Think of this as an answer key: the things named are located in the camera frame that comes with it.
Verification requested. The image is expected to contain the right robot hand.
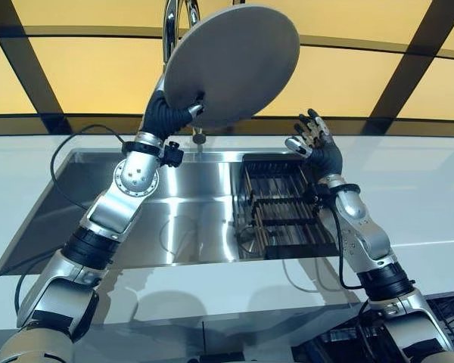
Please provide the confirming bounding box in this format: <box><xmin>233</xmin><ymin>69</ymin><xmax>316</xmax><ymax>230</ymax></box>
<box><xmin>285</xmin><ymin>108</ymin><xmax>344</xmax><ymax>178</ymax></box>

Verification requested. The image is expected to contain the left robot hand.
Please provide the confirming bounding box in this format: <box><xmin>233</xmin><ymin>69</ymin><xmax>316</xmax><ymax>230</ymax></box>
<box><xmin>141</xmin><ymin>89</ymin><xmax>207</xmax><ymax>141</ymax></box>

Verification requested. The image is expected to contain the cream round plate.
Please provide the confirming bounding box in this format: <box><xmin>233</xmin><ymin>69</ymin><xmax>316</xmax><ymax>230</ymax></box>
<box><xmin>162</xmin><ymin>2</ymin><xmax>301</xmax><ymax>129</ymax></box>

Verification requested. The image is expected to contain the black steel roll-up drying rack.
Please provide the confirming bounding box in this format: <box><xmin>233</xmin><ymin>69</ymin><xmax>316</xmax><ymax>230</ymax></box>
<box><xmin>232</xmin><ymin>153</ymin><xmax>341</xmax><ymax>261</ymax></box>

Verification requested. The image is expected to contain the chrome kitchen faucet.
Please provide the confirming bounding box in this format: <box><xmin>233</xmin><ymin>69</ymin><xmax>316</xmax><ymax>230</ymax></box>
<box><xmin>161</xmin><ymin>0</ymin><xmax>207</xmax><ymax>154</ymax></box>

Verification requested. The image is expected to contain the dark framed yellow window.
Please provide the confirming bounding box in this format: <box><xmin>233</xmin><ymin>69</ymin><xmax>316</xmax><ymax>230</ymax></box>
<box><xmin>0</xmin><ymin>0</ymin><xmax>454</xmax><ymax>137</ymax></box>

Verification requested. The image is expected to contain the stainless steel sink basin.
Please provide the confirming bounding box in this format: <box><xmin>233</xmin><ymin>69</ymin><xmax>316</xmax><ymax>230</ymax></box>
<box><xmin>0</xmin><ymin>147</ymin><xmax>344</xmax><ymax>276</ymax></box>

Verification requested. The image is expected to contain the steel sink drain strainer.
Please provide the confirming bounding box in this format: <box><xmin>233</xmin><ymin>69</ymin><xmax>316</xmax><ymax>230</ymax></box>
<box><xmin>235</xmin><ymin>225</ymin><xmax>266</xmax><ymax>260</ymax></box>

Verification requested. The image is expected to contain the white cabinet door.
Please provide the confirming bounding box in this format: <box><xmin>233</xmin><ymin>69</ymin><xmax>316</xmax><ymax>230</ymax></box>
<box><xmin>70</xmin><ymin>319</ymin><xmax>205</xmax><ymax>363</ymax></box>
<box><xmin>203</xmin><ymin>308</ymin><xmax>360</xmax><ymax>358</ymax></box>

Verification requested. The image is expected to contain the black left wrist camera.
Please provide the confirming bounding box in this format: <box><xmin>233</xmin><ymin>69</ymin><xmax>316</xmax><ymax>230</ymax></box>
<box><xmin>161</xmin><ymin>140</ymin><xmax>185</xmax><ymax>168</ymax></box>

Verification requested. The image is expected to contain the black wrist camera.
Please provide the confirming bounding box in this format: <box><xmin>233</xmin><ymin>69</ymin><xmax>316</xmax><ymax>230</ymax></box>
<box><xmin>303</xmin><ymin>183</ymin><xmax>328</xmax><ymax>219</ymax></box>
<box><xmin>161</xmin><ymin>140</ymin><xmax>185</xmax><ymax>168</ymax></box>

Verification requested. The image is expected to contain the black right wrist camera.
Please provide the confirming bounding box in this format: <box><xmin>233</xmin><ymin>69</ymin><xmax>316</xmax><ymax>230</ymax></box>
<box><xmin>303</xmin><ymin>183</ymin><xmax>328</xmax><ymax>219</ymax></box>

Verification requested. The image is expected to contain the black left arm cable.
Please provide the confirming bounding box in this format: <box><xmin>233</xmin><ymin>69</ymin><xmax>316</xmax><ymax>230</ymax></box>
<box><xmin>0</xmin><ymin>124</ymin><xmax>128</xmax><ymax>315</ymax></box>

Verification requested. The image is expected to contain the dishwasher wire rack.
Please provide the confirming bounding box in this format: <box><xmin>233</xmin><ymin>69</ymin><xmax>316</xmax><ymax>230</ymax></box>
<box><xmin>425</xmin><ymin>294</ymin><xmax>454</xmax><ymax>343</ymax></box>

